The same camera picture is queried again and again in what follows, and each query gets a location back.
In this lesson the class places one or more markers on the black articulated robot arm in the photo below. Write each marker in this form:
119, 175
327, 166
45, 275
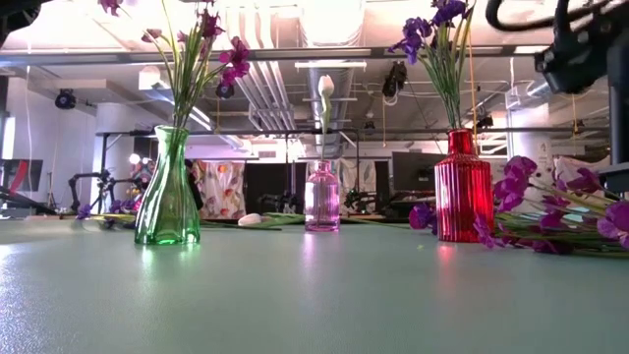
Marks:
105, 177

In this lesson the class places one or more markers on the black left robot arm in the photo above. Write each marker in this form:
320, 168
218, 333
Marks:
15, 15

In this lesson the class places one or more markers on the green glass vase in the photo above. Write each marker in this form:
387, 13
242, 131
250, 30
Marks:
167, 206

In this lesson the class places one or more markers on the black monitor stand pole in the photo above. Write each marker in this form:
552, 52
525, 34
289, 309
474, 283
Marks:
620, 123

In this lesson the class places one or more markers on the white round column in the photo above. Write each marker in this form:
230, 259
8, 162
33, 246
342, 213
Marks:
533, 142

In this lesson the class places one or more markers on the gray desk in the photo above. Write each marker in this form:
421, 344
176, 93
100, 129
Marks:
616, 179

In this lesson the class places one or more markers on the red ribbed glass bottle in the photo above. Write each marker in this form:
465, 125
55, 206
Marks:
464, 196

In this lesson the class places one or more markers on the black computer monitor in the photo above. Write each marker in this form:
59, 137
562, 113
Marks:
415, 172

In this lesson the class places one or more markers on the white tube light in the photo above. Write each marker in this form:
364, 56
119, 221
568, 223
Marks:
344, 64

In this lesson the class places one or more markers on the gray ceiling beam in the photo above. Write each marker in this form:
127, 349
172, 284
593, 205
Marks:
304, 52

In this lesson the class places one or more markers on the pink ribbed glass bottle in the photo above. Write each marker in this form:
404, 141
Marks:
322, 201

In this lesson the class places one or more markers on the teal table mat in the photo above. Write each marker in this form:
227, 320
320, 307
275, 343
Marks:
314, 295

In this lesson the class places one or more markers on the floral patterned curtain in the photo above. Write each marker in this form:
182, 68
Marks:
221, 189

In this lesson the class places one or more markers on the round white studio light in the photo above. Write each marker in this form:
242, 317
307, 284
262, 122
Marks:
134, 159

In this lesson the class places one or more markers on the dark monitor with red mark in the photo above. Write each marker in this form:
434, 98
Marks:
34, 172

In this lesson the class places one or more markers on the black diagonal bar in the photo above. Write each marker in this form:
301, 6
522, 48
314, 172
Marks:
29, 203

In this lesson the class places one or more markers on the black hanging camera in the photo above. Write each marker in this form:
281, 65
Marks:
395, 78

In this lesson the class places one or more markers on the black horizontal frame bar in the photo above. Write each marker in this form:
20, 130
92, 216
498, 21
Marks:
275, 132

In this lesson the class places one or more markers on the black ceiling camera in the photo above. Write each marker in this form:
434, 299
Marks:
225, 91
65, 99

